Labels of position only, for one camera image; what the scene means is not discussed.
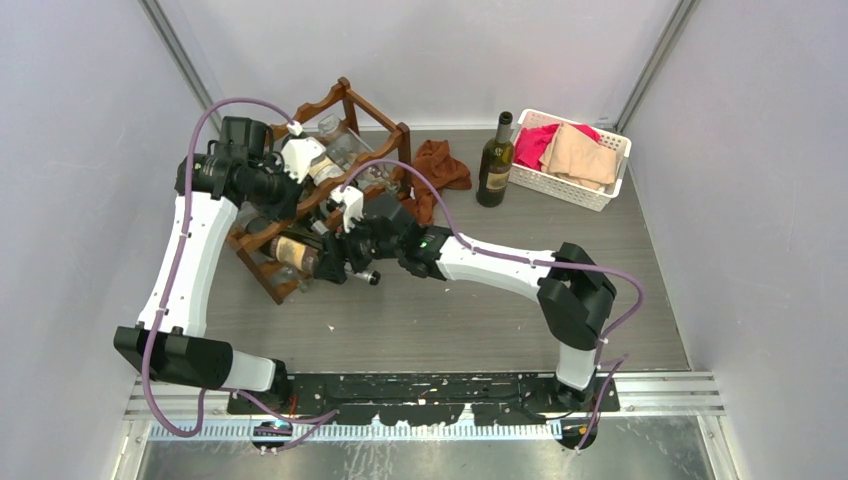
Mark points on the green wine bottle silver neck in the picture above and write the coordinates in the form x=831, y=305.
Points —
x=323, y=169

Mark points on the beige cloth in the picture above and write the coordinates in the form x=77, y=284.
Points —
x=577, y=155

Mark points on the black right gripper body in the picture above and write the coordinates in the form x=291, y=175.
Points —
x=362, y=246

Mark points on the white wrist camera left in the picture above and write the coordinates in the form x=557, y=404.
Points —
x=299, y=152

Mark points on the dark green wine bottle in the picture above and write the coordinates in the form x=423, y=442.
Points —
x=496, y=163

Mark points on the brown suede cloth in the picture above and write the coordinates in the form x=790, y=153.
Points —
x=435, y=162

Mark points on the white plastic basket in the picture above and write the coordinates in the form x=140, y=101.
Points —
x=562, y=189

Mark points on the dark wine bottle cream label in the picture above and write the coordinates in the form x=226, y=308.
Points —
x=255, y=218

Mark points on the wooden wine rack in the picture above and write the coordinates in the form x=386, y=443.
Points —
x=245, y=244

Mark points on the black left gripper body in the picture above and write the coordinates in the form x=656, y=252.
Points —
x=275, y=192

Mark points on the pink cloth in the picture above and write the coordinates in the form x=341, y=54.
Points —
x=531, y=143

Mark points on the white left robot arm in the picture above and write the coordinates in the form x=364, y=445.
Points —
x=168, y=342

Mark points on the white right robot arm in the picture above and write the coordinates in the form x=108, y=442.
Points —
x=575, y=299

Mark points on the clear bottle front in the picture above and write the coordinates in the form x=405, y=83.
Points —
x=344, y=146

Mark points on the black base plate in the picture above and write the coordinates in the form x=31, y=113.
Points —
x=425, y=399

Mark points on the aluminium frame rail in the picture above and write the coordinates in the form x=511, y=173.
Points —
x=223, y=416

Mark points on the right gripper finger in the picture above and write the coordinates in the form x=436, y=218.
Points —
x=329, y=217
x=330, y=267

